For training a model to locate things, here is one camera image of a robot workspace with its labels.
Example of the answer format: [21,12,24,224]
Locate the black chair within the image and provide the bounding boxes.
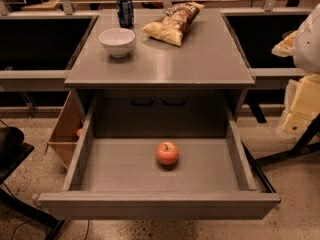
[0,126,64,240]

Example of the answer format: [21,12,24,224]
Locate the wooden shelf box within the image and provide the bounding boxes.
[47,93,82,169]

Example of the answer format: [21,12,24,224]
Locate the yellow brown chip bag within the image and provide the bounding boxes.
[142,2,204,47]

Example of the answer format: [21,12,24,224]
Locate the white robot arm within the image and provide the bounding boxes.
[271,4,320,134]

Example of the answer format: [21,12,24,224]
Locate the blue soda can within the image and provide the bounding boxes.
[116,0,134,28]

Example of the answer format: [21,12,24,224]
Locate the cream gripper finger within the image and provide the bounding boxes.
[271,31,297,57]
[279,74,320,135]

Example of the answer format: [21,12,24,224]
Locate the grey counter cabinet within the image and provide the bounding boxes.
[65,9,254,138]

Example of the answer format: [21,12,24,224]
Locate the grey open top drawer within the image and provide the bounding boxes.
[39,94,280,220]

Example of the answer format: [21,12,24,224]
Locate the white ceramic bowl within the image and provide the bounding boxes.
[99,28,136,58]

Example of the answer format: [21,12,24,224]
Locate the red apple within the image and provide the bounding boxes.
[156,141,179,166]

